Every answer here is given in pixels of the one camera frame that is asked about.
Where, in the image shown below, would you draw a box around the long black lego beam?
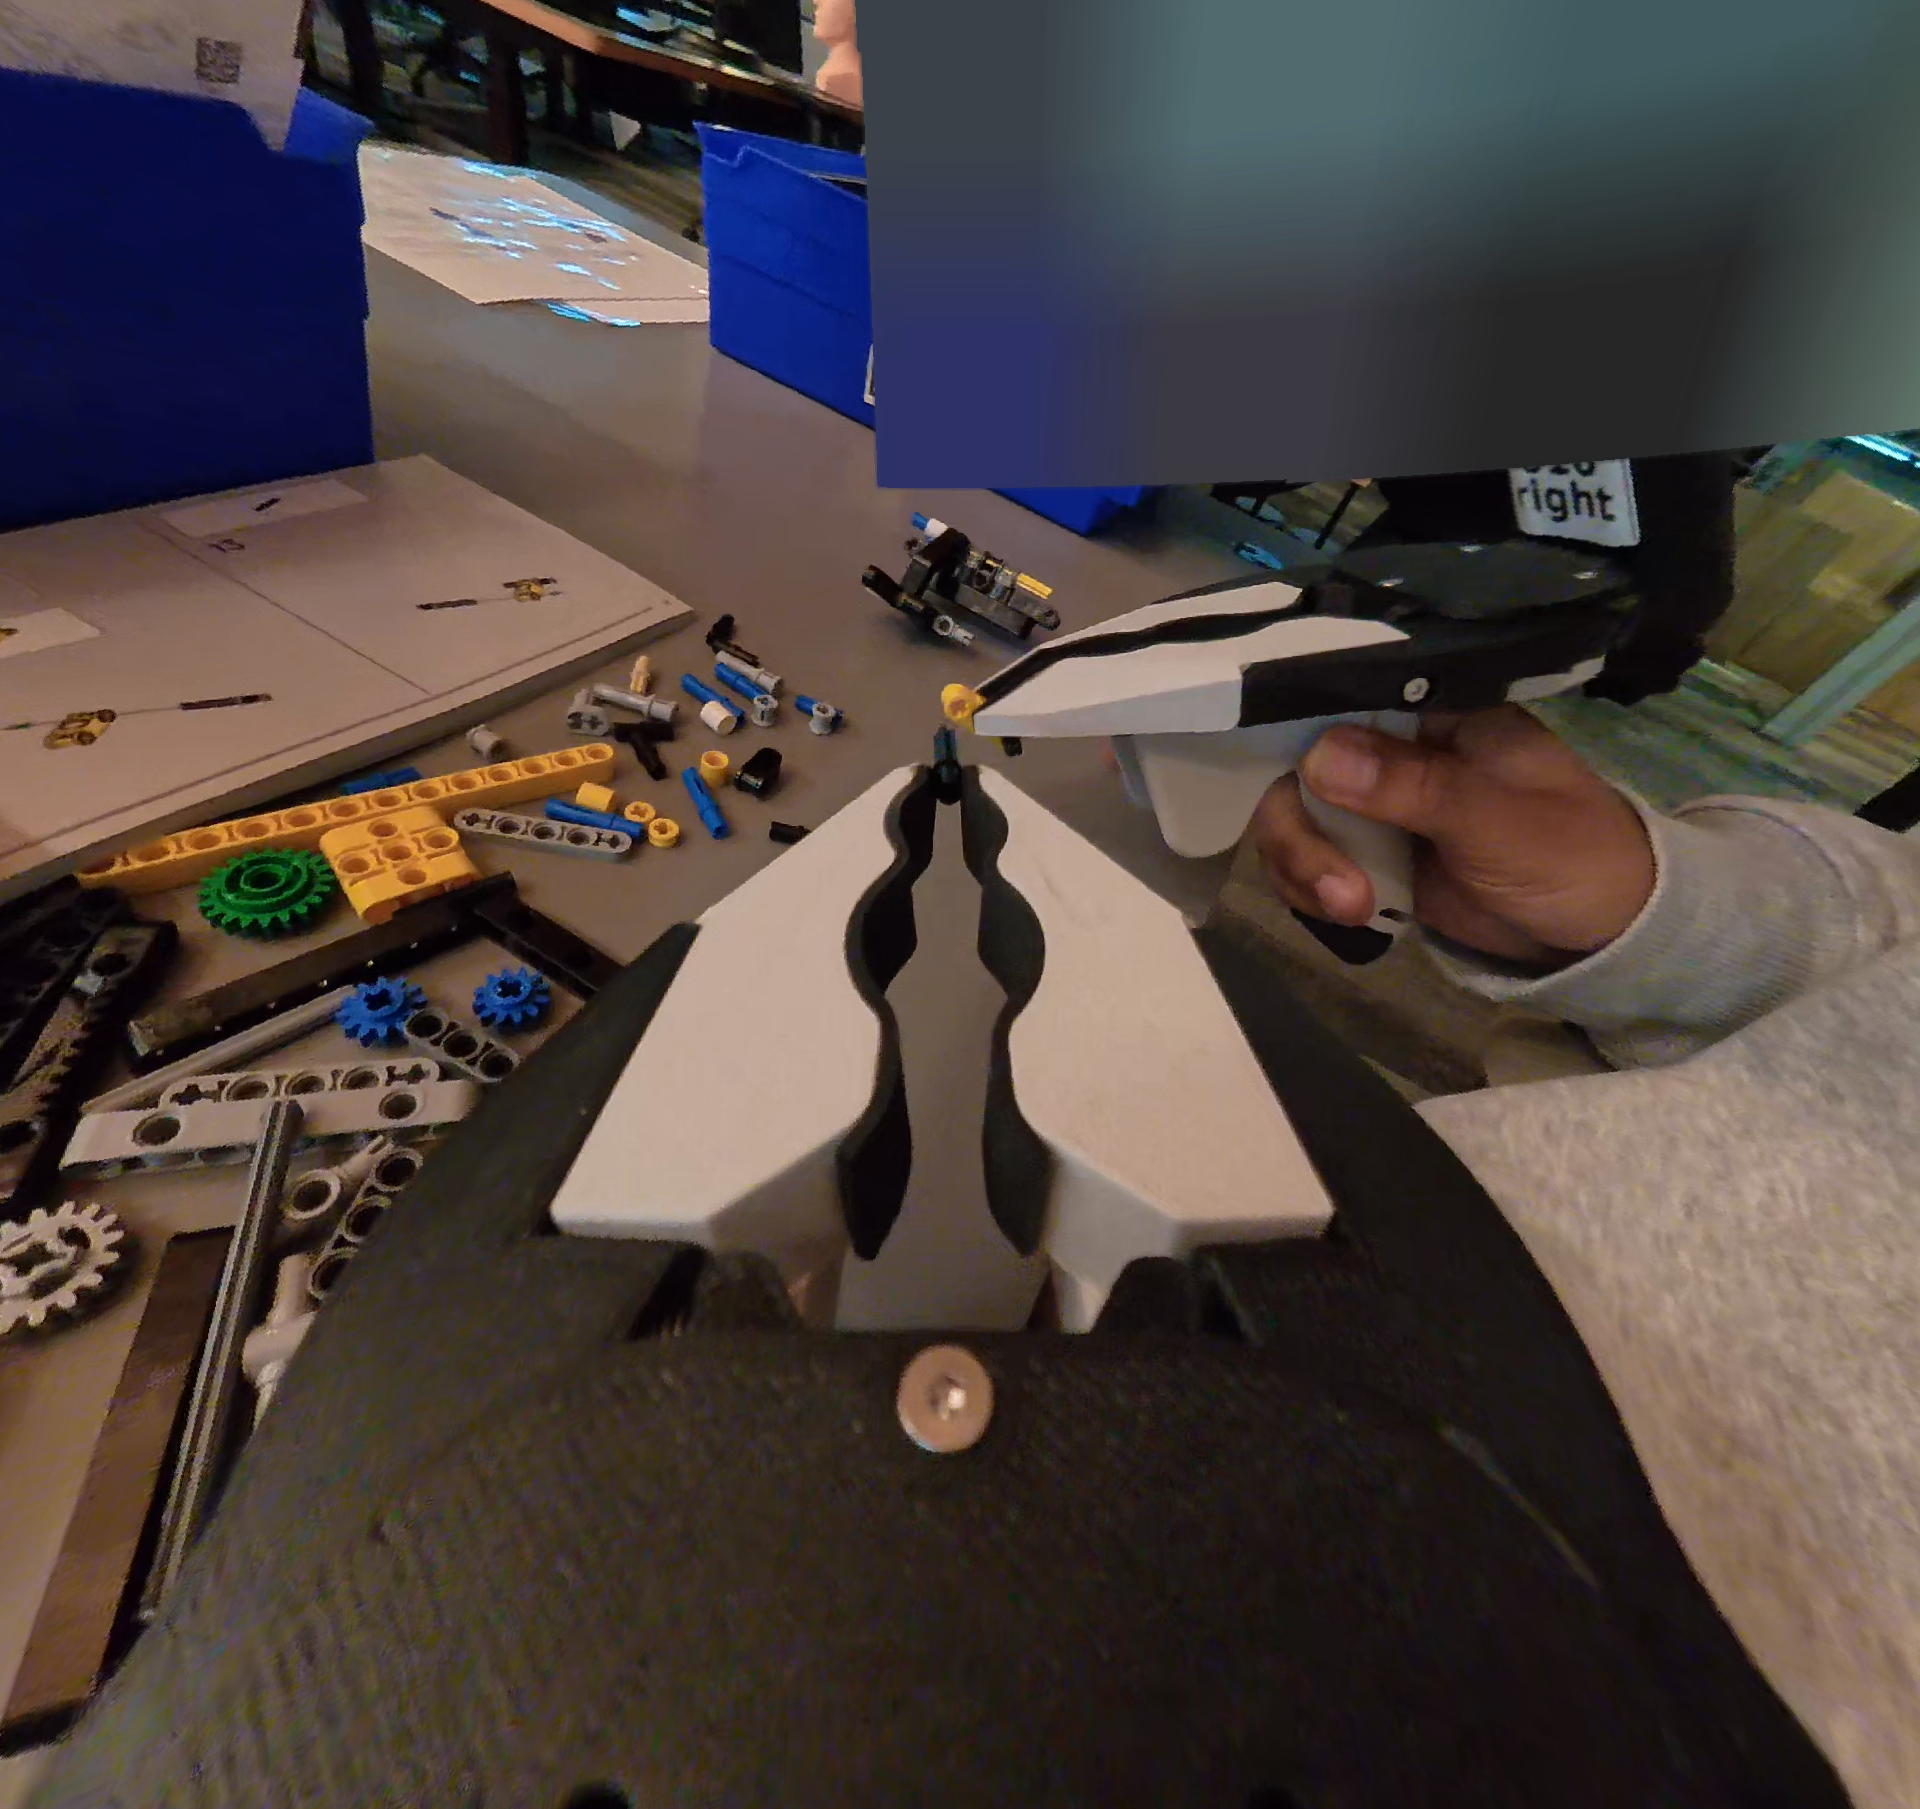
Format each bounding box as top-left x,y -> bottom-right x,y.
127,869 -> 522,1060

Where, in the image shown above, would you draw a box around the lego instruction booklet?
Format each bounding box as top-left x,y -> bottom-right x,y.
0,453 -> 696,886

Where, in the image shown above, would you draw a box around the short black lego beam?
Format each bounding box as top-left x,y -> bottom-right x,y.
477,892 -> 626,996

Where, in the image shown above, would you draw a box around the green lego gear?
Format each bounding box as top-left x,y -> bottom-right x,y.
197,847 -> 341,941

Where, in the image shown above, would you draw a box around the wooden background table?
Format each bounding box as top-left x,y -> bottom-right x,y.
279,0 -> 866,161

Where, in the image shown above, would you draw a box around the white lego axle connector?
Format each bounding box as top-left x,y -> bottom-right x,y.
240,1246 -> 365,1395

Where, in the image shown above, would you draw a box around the short dark grey lego beam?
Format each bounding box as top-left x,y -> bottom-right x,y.
396,1005 -> 522,1085

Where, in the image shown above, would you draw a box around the person's grey sweater torso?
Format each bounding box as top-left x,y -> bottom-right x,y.
1416,938 -> 1920,1809

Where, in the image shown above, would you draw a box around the person's right hand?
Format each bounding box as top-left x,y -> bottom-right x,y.
1253,707 -> 1659,963

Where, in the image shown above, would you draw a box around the long grey lego axle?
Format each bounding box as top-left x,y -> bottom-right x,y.
80,993 -> 355,1114

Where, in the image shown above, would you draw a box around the long black lego axle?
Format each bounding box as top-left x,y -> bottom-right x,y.
141,1100 -> 305,1619

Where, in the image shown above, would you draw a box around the thin light grey lego beam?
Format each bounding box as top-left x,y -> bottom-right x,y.
155,1057 -> 447,1108

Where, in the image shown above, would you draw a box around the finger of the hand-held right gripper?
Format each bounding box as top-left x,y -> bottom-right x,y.
1031,577 -> 1410,658
969,634 -> 1280,751

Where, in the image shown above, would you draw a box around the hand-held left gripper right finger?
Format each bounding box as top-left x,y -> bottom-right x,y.
958,762 -> 1337,1336

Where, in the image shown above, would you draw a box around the dark brown flat strip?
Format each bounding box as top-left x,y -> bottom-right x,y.
0,1227 -> 229,1754

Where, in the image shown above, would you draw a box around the long light grey lego beam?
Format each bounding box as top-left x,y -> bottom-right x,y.
61,1073 -> 477,1178

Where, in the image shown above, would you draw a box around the yellow lego T-shaped beam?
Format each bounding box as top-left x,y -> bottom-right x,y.
319,817 -> 484,924

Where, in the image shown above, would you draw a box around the large blue storage bin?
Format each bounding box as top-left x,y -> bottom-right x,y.
0,66 -> 374,532

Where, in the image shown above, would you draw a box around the large light grey lego gear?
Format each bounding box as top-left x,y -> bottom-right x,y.
0,1201 -> 131,1342

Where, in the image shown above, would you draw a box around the thin grey lego liftarm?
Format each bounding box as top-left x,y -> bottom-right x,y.
451,805 -> 641,863

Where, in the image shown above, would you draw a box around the person's right forearm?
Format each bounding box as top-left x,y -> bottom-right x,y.
1425,790 -> 1920,1076

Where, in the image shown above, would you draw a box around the white printed paper sheet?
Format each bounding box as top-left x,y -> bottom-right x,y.
359,139 -> 709,328

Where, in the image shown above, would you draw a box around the black lego frame pieces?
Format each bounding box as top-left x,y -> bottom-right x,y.
0,877 -> 180,1213

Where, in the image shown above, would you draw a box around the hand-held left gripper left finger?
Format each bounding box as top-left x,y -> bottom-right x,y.
548,762 -> 943,1336

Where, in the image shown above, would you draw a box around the dark grey lego liftarm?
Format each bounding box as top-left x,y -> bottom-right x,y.
279,1140 -> 432,1306

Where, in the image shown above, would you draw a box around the black lego assembly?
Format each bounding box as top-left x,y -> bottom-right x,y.
861,509 -> 1063,643

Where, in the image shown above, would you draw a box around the blue storage bin with tag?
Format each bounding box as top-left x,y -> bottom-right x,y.
696,121 -> 1161,540

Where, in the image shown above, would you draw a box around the long yellow lego beam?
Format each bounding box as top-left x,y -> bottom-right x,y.
79,743 -> 618,893

